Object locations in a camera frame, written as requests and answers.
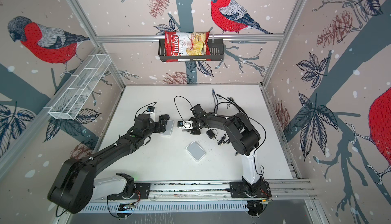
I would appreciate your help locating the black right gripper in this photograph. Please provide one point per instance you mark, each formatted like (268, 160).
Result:
(195, 132)

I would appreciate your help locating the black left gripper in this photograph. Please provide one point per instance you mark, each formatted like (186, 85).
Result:
(159, 129)

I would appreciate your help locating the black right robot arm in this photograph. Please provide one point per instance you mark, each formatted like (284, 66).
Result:
(220, 122)

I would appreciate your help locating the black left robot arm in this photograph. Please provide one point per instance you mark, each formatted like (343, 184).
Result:
(76, 185)

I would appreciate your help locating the black power adapter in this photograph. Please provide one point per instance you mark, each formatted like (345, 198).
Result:
(211, 134)

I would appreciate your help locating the red cassava chips bag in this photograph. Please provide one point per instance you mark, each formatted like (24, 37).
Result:
(180, 44)

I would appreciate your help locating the black cable gold green plug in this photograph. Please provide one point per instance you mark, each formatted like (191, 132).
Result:
(238, 130)

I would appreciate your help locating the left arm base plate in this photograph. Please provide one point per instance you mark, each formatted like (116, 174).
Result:
(134, 192)

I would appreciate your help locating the black wire wall basket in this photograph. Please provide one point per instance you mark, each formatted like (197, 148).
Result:
(216, 48)

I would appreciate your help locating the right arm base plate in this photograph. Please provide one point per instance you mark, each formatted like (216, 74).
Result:
(243, 190)

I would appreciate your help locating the white mesh wall shelf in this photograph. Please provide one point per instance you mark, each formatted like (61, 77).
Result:
(82, 82)

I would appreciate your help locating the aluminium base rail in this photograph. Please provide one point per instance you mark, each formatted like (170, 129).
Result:
(216, 190)

